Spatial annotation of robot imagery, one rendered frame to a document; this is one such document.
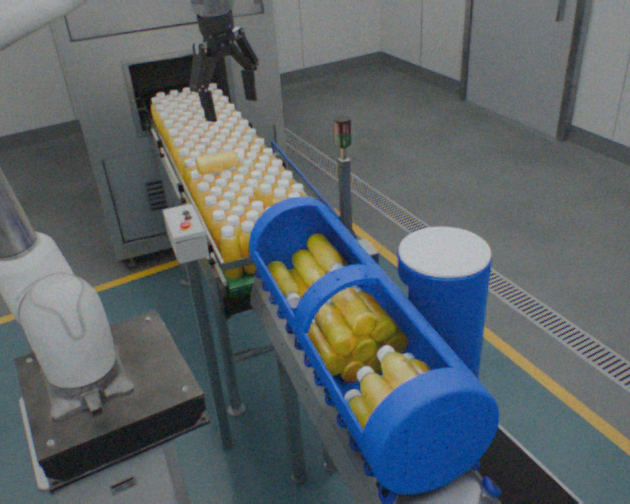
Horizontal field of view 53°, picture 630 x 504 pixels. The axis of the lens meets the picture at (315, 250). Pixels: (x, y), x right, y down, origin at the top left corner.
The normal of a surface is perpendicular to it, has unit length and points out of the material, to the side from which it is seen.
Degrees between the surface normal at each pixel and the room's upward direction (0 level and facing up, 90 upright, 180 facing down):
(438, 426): 90
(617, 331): 0
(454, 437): 90
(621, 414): 0
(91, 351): 89
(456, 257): 0
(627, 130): 90
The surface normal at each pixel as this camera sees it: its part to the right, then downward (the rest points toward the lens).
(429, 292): -0.44, 0.51
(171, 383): -0.04, -0.84
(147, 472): 0.48, 0.45
